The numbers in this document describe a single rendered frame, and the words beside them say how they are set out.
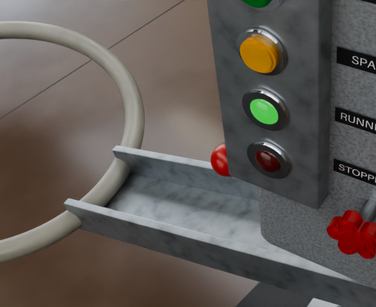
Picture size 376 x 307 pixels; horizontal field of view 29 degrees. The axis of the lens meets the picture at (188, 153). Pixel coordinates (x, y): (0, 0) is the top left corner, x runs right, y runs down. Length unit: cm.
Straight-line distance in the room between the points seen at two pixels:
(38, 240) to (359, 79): 61
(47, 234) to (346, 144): 56
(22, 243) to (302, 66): 61
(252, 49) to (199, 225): 49
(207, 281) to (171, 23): 121
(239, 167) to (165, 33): 231
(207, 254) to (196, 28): 207
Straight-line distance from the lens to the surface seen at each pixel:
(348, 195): 56
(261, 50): 46
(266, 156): 53
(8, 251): 99
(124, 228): 93
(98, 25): 298
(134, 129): 108
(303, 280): 78
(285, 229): 63
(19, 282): 219
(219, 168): 66
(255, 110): 50
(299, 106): 49
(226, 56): 49
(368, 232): 52
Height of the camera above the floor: 171
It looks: 46 degrees down
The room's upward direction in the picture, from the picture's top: 10 degrees counter-clockwise
